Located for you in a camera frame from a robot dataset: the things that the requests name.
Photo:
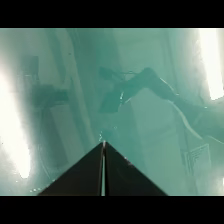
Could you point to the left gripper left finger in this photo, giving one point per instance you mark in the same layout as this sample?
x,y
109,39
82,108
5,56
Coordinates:
x,y
85,176

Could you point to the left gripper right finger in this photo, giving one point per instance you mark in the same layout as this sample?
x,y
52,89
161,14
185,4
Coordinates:
x,y
126,178

